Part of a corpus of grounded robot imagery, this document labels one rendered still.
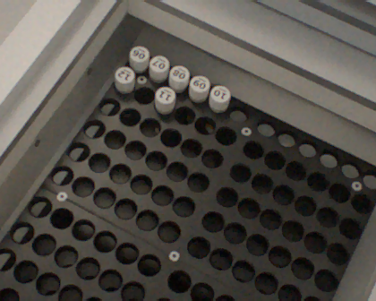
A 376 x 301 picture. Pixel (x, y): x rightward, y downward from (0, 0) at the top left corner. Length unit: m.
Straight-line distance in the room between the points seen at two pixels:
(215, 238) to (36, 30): 0.15
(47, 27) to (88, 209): 0.10
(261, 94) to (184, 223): 0.16
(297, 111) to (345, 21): 0.13
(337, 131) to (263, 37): 0.13
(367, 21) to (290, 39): 0.05
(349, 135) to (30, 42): 0.24
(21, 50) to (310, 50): 0.16
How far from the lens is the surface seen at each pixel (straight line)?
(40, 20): 0.46
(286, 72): 0.48
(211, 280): 0.45
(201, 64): 0.59
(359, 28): 0.47
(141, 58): 0.50
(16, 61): 0.45
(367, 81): 0.47
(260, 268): 0.46
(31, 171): 0.53
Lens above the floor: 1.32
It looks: 62 degrees down
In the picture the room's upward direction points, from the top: 9 degrees clockwise
